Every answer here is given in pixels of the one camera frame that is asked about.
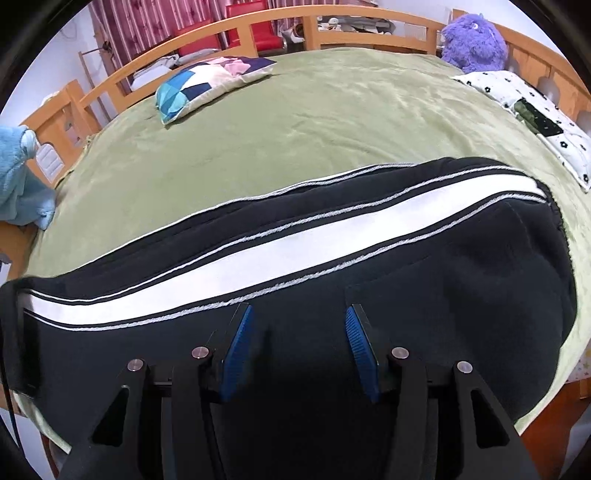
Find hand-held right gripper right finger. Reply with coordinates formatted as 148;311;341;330
344;304;539;480

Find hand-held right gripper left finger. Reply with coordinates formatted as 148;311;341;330
58;302;257;480

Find black pants with white stripe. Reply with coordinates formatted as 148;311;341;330
0;157;580;480

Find green fleece blanket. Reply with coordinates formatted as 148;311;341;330
9;46;591;455

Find geometric patterned pillow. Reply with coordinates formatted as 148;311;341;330
154;56;278;126

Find light blue towel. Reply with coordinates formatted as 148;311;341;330
0;124;57;232

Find white floral pillow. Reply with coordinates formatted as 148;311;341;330
450;70;591;193

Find red chair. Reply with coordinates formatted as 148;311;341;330
226;2;284;51
174;21;222;58

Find wooden coat rack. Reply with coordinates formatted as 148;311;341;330
78;41;116;125

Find clear plastic wrap pile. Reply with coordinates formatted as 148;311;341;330
318;16;398;37

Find purple plush toy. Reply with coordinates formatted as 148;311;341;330
436;13;509;75

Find pink striped curtain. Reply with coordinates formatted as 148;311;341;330
88;0;319;97

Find wooden bed frame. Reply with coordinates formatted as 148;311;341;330
0;6;591;296

